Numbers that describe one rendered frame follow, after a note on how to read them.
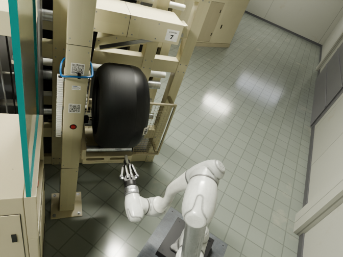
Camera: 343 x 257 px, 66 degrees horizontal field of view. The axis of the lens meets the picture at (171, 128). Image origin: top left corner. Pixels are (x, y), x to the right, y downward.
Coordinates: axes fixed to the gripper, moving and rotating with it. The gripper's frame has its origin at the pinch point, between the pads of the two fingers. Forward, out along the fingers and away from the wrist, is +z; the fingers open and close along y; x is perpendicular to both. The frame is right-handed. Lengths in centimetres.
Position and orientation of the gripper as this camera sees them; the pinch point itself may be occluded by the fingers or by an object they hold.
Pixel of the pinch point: (126, 159)
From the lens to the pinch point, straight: 178.8
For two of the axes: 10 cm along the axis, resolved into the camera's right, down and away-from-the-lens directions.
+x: -3.2, 6.3, 7.0
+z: -2.4, -7.7, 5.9
